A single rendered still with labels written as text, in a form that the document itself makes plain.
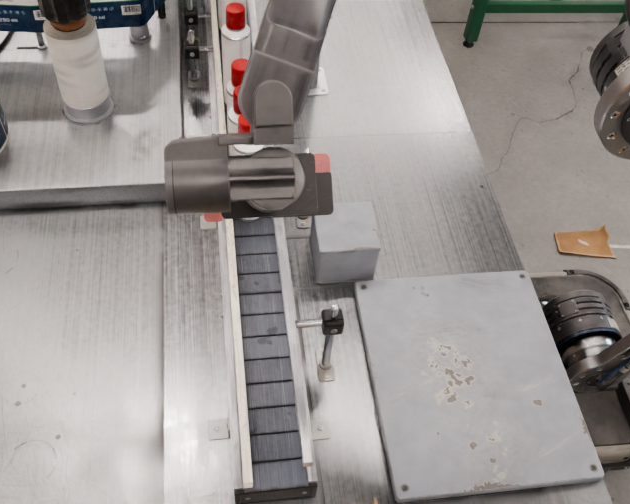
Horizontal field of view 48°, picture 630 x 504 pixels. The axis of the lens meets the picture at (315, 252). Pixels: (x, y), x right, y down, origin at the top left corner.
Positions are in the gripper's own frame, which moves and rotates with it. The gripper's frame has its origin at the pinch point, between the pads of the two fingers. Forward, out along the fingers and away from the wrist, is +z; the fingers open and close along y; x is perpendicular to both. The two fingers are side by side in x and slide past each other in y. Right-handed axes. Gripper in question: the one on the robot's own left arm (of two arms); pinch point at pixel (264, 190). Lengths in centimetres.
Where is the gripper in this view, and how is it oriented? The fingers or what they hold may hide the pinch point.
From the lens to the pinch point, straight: 84.8
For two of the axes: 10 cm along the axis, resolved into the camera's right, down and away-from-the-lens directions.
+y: -9.9, 0.6, -1.1
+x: 0.6, 10.0, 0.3
